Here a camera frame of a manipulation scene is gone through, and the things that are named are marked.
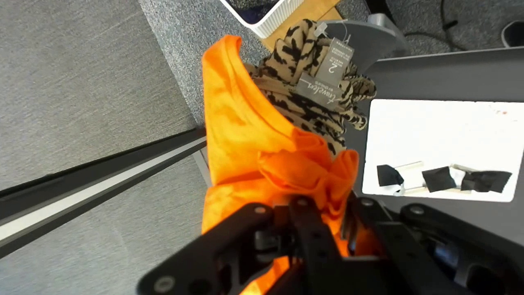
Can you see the leopard print cloth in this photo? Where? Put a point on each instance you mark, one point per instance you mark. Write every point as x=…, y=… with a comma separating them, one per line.
x=304, y=112

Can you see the orange shirt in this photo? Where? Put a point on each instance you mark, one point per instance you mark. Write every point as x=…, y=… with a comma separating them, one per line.
x=245, y=148

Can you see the black silver floor track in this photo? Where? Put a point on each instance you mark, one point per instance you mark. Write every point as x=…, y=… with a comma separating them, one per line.
x=82, y=192

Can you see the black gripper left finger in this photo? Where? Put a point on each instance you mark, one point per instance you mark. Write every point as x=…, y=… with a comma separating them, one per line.
x=218, y=256

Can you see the black binder clip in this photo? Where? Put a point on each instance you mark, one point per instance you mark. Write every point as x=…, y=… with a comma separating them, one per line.
x=390, y=175
x=485, y=180
x=437, y=180

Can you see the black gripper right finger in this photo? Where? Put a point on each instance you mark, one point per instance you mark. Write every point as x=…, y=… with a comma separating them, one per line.
x=435, y=251

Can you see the grey clothing tag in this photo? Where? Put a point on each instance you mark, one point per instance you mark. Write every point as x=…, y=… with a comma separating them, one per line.
x=334, y=61

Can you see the white plastic bin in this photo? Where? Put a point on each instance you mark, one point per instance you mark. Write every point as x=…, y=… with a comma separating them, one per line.
x=267, y=25

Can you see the white paper sheet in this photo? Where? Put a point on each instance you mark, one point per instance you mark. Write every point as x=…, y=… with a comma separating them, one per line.
x=435, y=131

